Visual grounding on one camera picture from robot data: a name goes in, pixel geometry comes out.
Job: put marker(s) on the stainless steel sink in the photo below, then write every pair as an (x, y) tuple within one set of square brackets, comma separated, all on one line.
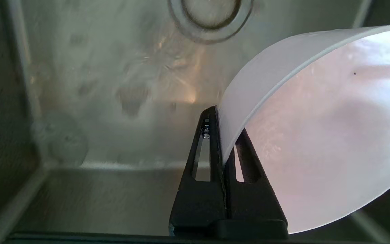
[(96, 118)]

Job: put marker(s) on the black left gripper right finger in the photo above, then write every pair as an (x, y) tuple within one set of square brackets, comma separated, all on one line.
[(256, 206)]

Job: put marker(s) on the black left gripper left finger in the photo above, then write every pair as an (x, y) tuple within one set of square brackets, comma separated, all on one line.
[(198, 203)]

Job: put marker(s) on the pink plastic bowl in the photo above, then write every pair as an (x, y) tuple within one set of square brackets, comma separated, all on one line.
[(333, 135)]

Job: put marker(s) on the round metal drain strainer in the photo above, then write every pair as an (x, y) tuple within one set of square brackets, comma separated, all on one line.
[(210, 20)]

